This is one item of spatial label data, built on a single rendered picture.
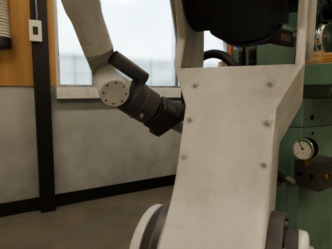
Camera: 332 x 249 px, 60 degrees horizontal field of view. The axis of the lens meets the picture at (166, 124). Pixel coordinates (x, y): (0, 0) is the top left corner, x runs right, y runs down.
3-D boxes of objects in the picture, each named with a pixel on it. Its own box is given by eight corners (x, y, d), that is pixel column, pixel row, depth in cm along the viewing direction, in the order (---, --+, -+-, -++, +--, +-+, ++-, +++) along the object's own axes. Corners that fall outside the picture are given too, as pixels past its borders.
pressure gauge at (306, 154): (291, 164, 84) (292, 136, 83) (298, 162, 86) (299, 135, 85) (312, 168, 79) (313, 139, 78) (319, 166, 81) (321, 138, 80)
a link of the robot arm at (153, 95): (154, 146, 77) (119, 127, 71) (153, 120, 84) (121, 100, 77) (189, 123, 71) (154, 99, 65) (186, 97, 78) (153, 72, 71)
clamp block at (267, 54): (230, 76, 96) (231, 49, 95) (256, 77, 104) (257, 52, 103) (269, 74, 84) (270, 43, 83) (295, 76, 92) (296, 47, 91)
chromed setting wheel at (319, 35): (311, 54, 107) (313, 20, 105) (328, 57, 114) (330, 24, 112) (319, 53, 104) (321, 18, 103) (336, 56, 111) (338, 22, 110)
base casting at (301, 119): (202, 117, 123) (203, 96, 122) (281, 112, 156) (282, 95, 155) (303, 128, 87) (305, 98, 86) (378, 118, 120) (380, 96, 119)
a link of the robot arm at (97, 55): (103, 104, 65) (81, 49, 58) (98, 89, 73) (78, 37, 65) (130, 95, 66) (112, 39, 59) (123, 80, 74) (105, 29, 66)
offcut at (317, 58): (303, 64, 87) (303, 52, 86) (308, 65, 89) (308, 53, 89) (318, 63, 83) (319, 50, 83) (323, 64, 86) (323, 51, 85)
